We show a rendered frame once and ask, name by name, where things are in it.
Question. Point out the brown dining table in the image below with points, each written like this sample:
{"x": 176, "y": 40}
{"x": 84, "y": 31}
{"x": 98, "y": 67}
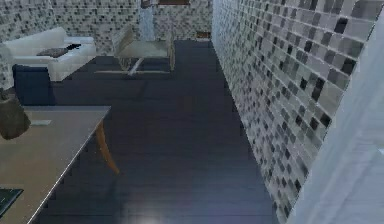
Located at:
{"x": 43, "y": 156}

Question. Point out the pale wooden chair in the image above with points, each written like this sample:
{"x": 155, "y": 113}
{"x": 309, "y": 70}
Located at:
{"x": 143, "y": 50}

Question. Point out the black flat object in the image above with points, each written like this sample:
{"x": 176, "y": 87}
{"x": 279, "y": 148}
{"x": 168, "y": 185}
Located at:
{"x": 74, "y": 46}

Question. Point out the grey flat remote control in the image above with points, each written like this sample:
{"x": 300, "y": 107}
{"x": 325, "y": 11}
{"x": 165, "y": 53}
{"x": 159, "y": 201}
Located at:
{"x": 40, "y": 122}

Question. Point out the grey patterned cushion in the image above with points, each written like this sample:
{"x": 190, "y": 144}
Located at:
{"x": 52, "y": 52}

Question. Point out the dark blue armchair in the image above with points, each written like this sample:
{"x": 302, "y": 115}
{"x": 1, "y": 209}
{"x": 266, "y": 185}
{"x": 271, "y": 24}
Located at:
{"x": 31, "y": 85}

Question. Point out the white sofa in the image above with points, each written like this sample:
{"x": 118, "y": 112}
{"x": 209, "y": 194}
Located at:
{"x": 40, "y": 45}

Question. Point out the black flat laptop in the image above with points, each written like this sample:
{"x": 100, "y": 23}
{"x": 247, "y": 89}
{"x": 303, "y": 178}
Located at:
{"x": 7, "y": 198}

